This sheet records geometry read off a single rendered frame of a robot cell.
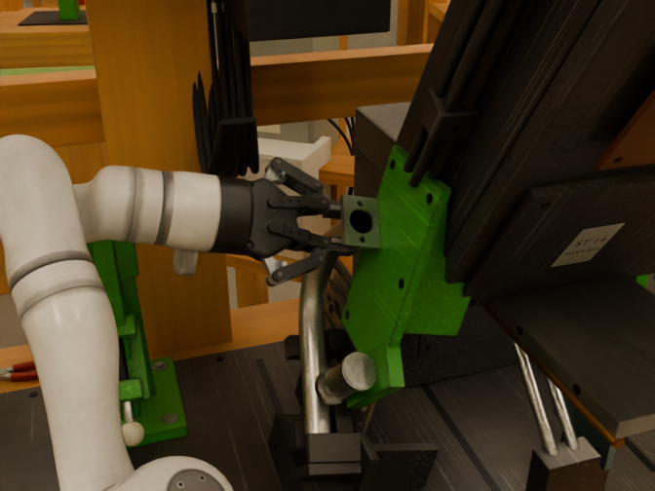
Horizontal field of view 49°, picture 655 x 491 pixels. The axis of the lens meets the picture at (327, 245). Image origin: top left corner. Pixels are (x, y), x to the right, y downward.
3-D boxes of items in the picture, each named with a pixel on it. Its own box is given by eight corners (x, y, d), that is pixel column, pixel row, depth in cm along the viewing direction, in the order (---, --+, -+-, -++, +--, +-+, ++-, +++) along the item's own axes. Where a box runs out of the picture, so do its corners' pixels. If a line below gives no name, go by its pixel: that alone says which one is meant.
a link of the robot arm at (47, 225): (54, 117, 63) (108, 250, 58) (46, 176, 69) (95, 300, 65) (-34, 128, 59) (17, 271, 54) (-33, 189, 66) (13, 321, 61)
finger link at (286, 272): (262, 279, 72) (308, 252, 75) (272, 294, 72) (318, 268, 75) (271, 271, 69) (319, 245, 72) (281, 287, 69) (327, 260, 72)
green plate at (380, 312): (447, 383, 75) (518, 198, 67) (375, 381, 72) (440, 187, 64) (403, 323, 85) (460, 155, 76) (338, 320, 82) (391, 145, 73)
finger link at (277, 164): (270, 162, 73) (317, 197, 74) (279, 149, 74) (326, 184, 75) (262, 172, 75) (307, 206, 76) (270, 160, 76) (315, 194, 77)
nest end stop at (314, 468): (342, 479, 81) (362, 473, 76) (291, 480, 78) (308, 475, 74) (341, 468, 81) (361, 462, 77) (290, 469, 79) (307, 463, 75)
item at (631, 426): (765, 410, 64) (775, 383, 62) (610, 451, 60) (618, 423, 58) (527, 223, 97) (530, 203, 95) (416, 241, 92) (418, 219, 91)
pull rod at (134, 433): (146, 448, 83) (140, 409, 81) (122, 453, 83) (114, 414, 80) (142, 417, 88) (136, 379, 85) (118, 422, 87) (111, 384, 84)
